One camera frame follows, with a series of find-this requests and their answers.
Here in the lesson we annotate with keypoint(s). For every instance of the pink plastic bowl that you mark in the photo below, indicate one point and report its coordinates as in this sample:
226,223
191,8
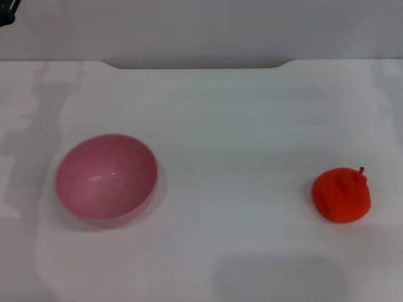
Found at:
104,182

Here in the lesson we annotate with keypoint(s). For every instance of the soft orange toy fruit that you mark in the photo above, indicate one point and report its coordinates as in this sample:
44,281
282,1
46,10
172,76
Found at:
340,198

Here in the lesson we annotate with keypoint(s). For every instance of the dark background object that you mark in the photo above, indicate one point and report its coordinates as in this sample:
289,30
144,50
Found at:
6,12

